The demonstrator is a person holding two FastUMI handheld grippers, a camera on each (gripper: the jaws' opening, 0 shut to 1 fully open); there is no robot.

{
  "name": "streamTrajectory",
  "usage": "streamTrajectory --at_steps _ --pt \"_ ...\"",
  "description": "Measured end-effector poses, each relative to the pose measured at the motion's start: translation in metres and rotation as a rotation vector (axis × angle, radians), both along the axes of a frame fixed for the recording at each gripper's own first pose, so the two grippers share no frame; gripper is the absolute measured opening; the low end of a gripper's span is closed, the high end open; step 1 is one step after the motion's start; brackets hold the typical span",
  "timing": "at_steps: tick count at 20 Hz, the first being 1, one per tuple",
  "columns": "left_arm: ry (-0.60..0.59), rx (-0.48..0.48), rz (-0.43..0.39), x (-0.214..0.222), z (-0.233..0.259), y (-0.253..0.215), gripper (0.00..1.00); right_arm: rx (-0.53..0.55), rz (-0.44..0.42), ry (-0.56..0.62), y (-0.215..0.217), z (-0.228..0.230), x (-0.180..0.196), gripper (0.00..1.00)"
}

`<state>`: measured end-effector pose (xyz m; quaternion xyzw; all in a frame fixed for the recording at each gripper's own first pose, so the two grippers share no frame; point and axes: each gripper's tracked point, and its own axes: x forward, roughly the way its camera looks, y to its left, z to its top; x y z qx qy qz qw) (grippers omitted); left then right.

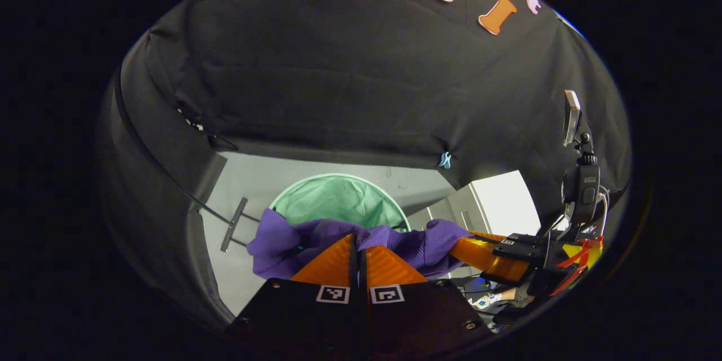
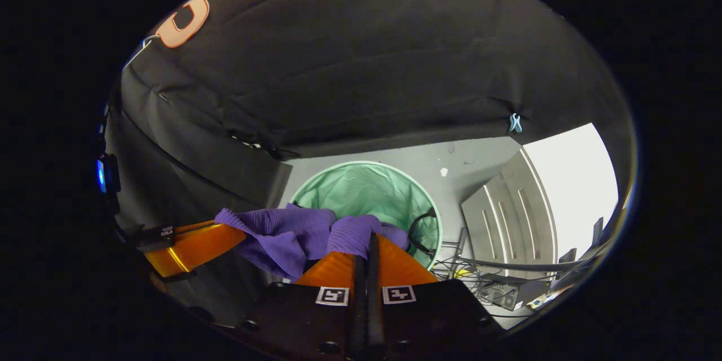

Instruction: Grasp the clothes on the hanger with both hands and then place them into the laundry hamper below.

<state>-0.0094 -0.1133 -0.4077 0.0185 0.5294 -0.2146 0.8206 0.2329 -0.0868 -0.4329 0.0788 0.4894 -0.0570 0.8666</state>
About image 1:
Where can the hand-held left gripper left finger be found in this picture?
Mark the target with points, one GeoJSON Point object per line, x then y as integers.
{"type": "Point", "coordinates": [299, 316]}

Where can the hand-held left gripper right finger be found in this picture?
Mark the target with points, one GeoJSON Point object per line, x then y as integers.
{"type": "Point", "coordinates": [417, 316]}

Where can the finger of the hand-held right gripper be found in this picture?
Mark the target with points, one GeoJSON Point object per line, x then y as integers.
{"type": "Point", "coordinates": [522, 248]}
{"type": "Point", "coordinates": [485, 256]}

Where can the green laundry hamper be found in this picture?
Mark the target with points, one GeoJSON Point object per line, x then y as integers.
{"type": "Point", "coordinates": [338, 197]}

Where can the blue white patterned item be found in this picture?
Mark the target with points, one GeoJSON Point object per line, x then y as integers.
{"type": "Point", "coordinates": [486, 300]}

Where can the white flat panel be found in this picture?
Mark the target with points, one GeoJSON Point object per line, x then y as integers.
{"type": "Point", "coordinates": [505, 203]}

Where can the grey cabinet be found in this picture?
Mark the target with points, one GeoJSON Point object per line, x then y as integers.
{"type": "Point", "coordinates": [451, 208]}

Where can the blue cloth clip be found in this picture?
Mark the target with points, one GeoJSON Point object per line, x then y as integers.
{"type": "Point", "coordinates": [445, 159]}

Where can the black backdrop cloth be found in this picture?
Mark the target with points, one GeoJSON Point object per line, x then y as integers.
{"type": "Point", "coordinates": [338, 96]}

